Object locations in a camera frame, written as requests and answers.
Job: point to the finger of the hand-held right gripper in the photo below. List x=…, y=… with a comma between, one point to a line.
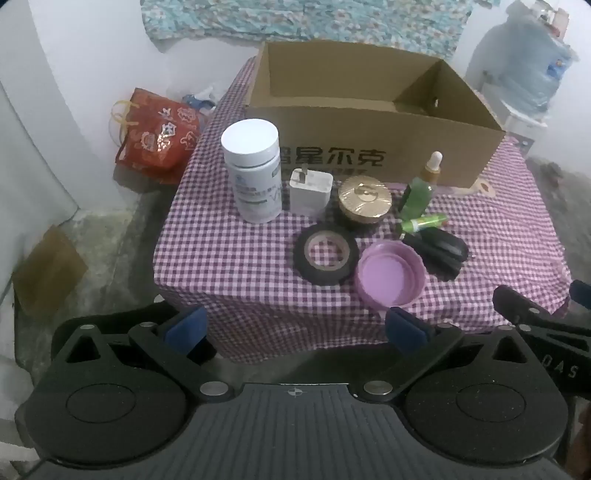
x=521, y=302
x=581, y=295

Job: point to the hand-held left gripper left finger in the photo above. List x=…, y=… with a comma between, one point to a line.
x=187, y=325

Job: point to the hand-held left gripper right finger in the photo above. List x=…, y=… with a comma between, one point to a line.
x=406, y=328

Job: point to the purple plastic lid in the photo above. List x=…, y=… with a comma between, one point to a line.
x=388, y=274

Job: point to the small green tube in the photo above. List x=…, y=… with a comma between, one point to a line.
x=427, y=224

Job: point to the black jar with gold lid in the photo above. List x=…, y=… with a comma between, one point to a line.
x=364, y=198

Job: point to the white charger plug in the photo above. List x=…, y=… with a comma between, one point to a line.
x=310, y=194

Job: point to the brown cardboard box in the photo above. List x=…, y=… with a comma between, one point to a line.
x=461, y=147

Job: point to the purple checkered tablecloth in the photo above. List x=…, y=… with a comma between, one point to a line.
x=231, y=258

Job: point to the black tape roll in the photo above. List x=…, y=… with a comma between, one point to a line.
x=307, y=263

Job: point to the green dropper bottle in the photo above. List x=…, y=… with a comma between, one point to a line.
x=418, y=196

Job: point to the brown cardboard sheet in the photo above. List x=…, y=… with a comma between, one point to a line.
x=48, y=272

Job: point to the white plastic pill bottle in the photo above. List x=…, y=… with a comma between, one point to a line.
x=254, y=180

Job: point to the red patterned bag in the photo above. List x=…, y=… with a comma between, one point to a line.
x=159, y=134

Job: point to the blue and white plastic wrapper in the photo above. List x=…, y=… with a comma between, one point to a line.
x=198, y=99

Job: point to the large blue water jug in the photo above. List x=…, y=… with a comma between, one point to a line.
x=535, y=64

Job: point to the white water dispenser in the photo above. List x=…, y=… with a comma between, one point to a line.
x=482, y=64

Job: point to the floral light blue cloth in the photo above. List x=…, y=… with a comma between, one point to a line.
x=300, y=18

